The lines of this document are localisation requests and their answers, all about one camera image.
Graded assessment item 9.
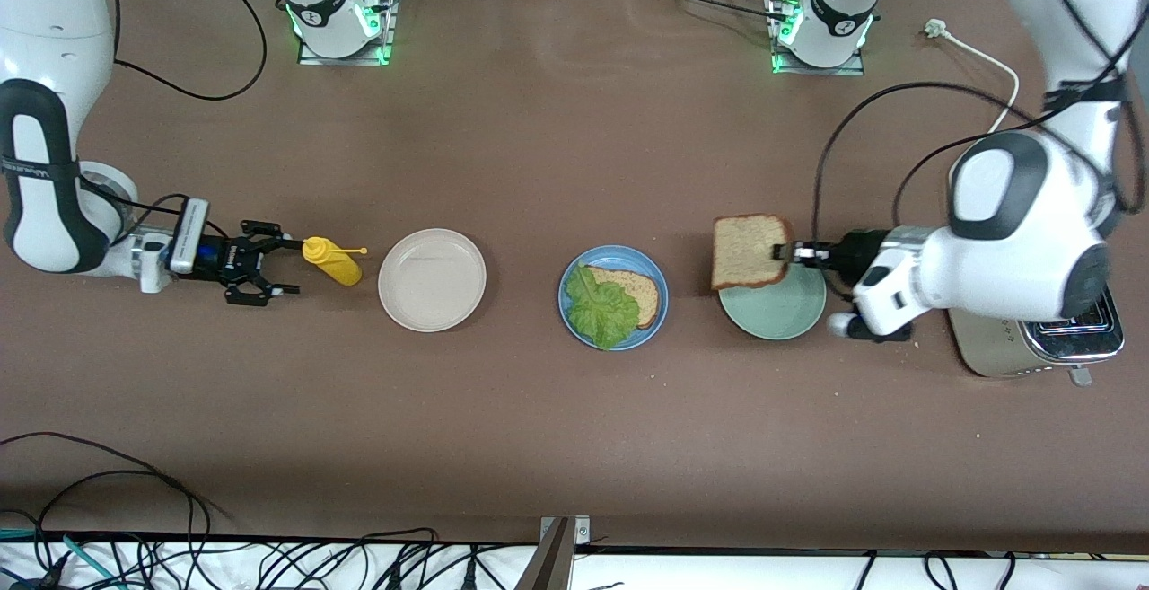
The yellow mustard squeeze bottle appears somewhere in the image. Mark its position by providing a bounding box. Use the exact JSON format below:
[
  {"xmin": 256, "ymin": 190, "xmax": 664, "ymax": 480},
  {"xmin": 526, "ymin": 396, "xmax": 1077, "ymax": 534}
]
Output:
[{"xmin": 302, "ymin": 236, "xmax": 369, "ymax": 286}]

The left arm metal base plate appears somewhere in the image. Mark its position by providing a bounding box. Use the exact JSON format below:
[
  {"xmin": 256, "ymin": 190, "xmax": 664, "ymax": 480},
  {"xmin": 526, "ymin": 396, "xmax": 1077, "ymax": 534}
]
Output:
[{"xmin": 769, "ymin": 0, "xmax": 867, "ymax": 77}]

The green lettuce leaf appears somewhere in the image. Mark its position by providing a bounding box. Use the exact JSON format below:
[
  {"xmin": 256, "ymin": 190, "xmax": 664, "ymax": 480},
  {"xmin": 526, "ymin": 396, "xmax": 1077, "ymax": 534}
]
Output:
[{"xmin": 564, "ymin": 262, "xmax": 641, "ymax": 350}]

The brown bread slice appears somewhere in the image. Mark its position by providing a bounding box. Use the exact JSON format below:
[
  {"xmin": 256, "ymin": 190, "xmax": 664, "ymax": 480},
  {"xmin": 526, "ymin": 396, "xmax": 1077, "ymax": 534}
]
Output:
[
  {"xmin": 588, "ymin": 267, "xmax": 662, "ymax": 330},
  {"xmin": 712, "ymin": 215, "xmax": 796, "ymax": 291}
]

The beige chrome toaster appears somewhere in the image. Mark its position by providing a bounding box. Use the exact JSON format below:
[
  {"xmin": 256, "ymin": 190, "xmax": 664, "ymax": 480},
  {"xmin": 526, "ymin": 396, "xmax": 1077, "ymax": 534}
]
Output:
[{"xmin": 947, "ymin": 286, "xmax": 1126, "ymax": 387}]

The blue plate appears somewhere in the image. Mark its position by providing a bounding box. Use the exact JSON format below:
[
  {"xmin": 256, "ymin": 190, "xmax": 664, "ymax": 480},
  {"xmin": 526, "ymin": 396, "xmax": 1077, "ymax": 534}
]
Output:
[{"xmin": 557, "ymin": 244, "xmax": 670, "ymax": 352}]

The white toaster power cable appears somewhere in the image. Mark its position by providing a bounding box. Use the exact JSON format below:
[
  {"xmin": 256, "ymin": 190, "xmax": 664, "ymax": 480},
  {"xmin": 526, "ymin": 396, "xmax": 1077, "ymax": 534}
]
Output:
[{"xmin": 925, "ymin": 19, "xmax": 1022, "ymax": 135}]

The teal cable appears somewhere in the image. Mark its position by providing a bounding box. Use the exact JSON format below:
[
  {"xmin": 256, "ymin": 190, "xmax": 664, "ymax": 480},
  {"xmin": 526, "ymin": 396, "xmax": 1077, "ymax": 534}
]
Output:
[{"xmin": 0, "ymin": 531, "xmax": 122, "ymax": 590}]

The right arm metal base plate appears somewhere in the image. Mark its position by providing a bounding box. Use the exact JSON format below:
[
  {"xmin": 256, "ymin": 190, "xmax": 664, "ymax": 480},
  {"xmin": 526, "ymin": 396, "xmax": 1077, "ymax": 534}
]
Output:
[{"xmin": 296, "ymin": 0, "xmax": 400, "ymax": 66}]

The pale green plate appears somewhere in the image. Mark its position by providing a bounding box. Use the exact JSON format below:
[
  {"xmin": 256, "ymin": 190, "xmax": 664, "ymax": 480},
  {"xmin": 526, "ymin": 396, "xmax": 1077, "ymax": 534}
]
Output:
[{"xmin": 718, "ymin": 262, "xmax": 828, "ymax": 341}]

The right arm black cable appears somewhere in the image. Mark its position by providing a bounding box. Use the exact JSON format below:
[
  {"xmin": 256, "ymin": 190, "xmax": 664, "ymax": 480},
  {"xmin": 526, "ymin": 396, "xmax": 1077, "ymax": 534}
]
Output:
[{"xmin": 79, "ymin": 0, "xmax": 270, "ymax": 254}]

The metal frame bracket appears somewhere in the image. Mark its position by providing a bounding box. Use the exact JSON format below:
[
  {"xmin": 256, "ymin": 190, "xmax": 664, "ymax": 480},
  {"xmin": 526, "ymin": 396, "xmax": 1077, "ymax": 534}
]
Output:
[{"xmin": 514, "ymin": 515, "xmax": 592, "ymax": 590}]

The beige plate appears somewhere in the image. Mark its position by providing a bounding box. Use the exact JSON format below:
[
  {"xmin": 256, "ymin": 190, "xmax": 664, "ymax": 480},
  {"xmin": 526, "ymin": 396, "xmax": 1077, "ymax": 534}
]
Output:
[{"xmin": 377, "ymin": 228, "xmax": 487, "ymax": 333}]

